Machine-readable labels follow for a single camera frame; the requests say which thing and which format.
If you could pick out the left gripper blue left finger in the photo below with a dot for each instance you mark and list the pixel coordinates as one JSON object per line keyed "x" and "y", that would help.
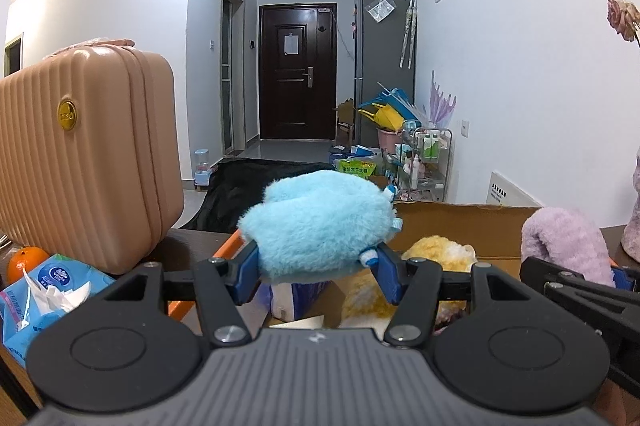
{"x": 243, "y": 276}

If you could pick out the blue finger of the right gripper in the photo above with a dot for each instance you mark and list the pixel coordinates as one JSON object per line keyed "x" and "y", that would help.
{"x": 626, "y": 278}

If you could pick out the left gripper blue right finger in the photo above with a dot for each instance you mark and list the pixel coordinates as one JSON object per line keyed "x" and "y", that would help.
{"x": 392, "y": 273}

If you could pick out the yellow plush toy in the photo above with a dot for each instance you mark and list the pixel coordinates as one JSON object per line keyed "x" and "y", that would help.
{"x": 366, "y": 307}

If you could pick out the blue tissue pocket pack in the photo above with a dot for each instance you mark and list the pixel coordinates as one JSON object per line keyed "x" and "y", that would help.
{"x": 291, "y": 301}

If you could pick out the lilac fluffy towel roll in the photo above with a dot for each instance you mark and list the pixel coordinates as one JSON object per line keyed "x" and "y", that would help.
{"x": 570, "y": 240}

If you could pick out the blue plush toy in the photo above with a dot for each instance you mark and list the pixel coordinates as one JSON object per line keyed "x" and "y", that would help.
{"x": 319, "y": 226}

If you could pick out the white wedge makeup sponge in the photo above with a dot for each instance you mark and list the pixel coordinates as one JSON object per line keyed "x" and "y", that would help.
{"x": 313, "y": 323}

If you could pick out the blue soft tissue pack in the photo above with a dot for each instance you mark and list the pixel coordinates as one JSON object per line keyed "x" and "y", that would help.
{"x": 42, "y": 296}

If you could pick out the pink textured vase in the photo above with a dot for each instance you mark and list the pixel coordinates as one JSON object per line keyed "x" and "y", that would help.
{"x": 631, "y": 235}

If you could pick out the black chair back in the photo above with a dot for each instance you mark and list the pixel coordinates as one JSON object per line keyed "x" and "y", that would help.
{"x": 237, "y": 185}

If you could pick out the blue and yellow bags pile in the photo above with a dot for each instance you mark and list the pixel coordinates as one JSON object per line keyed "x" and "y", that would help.
{"x": 390, "y": 109}

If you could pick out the purple decorative plant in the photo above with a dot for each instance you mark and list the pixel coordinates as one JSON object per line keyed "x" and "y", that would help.
{"x": 441, "y": 106}

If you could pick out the pink ribbed suitcase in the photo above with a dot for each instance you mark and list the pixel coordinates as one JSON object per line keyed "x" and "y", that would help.
{"x": 89, "y": 154}

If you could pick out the orange fruit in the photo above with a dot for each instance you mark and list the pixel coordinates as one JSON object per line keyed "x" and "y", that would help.
{"x": 24, "y": 260}

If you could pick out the dark brown door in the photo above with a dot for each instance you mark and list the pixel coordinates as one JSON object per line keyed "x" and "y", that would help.
{"x": 297, "y": 74}

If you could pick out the grey refrigerator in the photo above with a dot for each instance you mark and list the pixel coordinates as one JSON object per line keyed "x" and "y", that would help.
{"x": 377, "y": 55}

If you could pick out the wire storage cart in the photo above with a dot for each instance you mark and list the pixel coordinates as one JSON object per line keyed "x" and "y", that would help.
{"x": 420, "y": 164}

